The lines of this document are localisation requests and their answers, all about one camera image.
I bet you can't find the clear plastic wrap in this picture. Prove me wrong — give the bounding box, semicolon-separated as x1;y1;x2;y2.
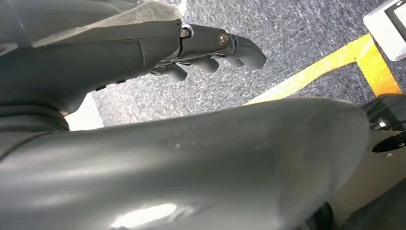
0;0;188;56

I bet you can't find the white device with dark screen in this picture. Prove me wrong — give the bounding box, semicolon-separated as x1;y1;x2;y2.
363;0;406;61

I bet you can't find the white flat panel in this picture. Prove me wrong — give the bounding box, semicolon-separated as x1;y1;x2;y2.
64;92;105;132

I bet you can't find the yellow floor tape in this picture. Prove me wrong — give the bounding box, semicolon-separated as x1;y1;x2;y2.
242;33;404;106

